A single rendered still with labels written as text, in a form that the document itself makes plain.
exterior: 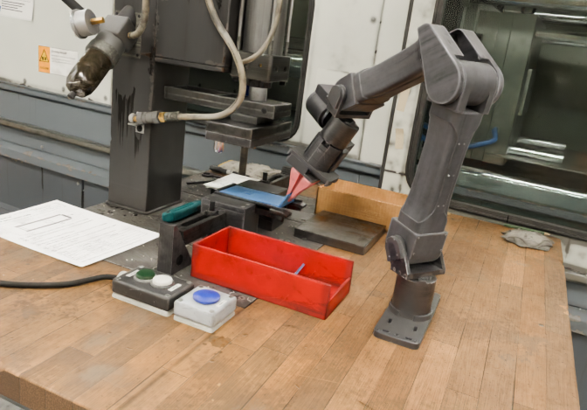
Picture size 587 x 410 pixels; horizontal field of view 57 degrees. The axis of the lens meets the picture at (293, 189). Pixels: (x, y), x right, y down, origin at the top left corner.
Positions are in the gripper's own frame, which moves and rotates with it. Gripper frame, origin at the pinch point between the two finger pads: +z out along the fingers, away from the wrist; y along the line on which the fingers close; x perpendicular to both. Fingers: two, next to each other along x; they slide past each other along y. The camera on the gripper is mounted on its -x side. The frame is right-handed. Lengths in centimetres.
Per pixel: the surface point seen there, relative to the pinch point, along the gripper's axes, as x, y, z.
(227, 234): 13.3, 2.4, 8.4
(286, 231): -8.2, -2.2, 10.4
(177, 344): 42.5, -8.9, 8.4
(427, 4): -56, 14, -44
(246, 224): 6.8, 2.3, 7.5
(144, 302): 37.4, 0.1, 11.8
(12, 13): -73, 159, 54
